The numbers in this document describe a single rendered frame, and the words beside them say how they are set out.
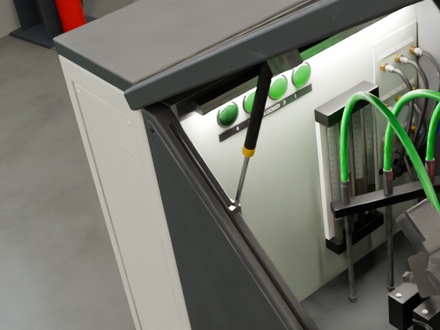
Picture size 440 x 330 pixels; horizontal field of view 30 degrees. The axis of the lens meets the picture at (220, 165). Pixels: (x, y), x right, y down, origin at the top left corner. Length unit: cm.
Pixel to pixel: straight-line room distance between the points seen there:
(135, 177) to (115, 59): 24
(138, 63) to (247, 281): 42
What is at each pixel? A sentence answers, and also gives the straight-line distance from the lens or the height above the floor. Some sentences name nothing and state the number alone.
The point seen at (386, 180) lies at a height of 114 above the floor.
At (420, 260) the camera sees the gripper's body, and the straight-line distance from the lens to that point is 128.
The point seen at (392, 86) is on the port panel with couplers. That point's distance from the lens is 178.
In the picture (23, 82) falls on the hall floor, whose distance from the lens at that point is 492.
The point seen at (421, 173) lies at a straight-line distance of 130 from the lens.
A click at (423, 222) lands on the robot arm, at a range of 116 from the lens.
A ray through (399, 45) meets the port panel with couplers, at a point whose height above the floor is 133.
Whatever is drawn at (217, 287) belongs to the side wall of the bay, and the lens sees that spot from 149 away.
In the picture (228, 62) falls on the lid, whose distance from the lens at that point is 106.
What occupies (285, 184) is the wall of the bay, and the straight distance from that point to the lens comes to 165.
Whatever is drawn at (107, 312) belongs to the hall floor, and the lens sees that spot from 317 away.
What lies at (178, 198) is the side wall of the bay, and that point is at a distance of 143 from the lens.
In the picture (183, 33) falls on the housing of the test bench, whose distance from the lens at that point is 151.
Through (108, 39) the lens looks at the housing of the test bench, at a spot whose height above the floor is 150.
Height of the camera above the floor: 214
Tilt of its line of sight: 34 degrees down
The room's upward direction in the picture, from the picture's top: 10 degrees counter-clockwise
